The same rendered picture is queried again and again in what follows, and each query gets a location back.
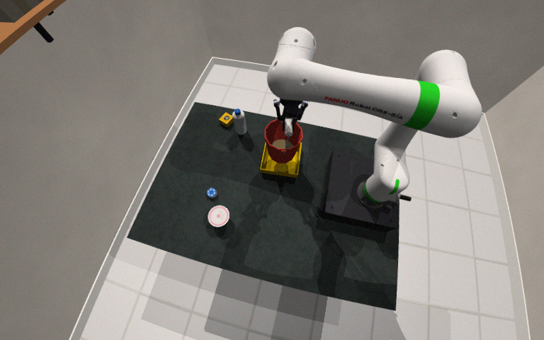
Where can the red pail with grey wire handle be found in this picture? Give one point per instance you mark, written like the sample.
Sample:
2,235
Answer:
280,148

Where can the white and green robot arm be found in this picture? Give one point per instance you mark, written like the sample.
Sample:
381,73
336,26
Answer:
445,105

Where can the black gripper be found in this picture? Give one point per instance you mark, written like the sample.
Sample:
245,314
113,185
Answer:
276,103

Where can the white bottle with blue cap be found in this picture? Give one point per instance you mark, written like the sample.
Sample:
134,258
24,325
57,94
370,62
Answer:
239,122

